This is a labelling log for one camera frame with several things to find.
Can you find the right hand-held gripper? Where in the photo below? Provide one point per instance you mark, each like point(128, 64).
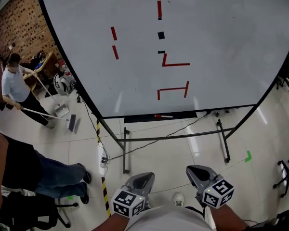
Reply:
point(207, 182)

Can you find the red-capped white whiteboard marker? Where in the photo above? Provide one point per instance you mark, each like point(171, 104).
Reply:
point(164, 116)

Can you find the white power strip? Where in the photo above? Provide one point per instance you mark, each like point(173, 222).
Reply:
point(103, 158)

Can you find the large black tape square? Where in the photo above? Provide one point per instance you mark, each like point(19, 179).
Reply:
point(161, 35)

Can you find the person's left forearm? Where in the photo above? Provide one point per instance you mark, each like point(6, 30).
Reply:
point(113, 222)

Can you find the small green floor tape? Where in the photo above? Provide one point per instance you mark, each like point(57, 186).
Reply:
point(70, 197)

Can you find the person's white shirt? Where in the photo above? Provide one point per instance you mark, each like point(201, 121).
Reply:
point(168, 219)

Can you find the white black helmet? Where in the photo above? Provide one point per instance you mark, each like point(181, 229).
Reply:
point(62, 83)

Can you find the wooden desk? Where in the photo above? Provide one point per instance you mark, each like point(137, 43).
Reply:
point(39, 65)

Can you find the black whiteboard tray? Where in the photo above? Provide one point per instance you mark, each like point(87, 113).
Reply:
point(139, 119)

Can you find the black metal whiteboard stand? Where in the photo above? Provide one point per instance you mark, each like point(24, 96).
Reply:
point(173, 136)

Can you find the group of red tape strips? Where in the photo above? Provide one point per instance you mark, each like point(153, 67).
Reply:
point(175, 64)

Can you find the large white whiteboard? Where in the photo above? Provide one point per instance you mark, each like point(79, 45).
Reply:
point(219, 44)

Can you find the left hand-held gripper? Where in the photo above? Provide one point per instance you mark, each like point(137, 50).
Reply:
point(132, 196)

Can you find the person's white shoe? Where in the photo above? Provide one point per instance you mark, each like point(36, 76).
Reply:
point(179, 199)

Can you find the green floor tape corner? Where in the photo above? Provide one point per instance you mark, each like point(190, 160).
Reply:
point(248, 156)

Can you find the yellow black hazard strip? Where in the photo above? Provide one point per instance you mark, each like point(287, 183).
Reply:
point(106, 196)
point(98, 130)

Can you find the person's right forearm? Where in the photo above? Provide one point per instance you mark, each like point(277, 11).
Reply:
point(226, 219)

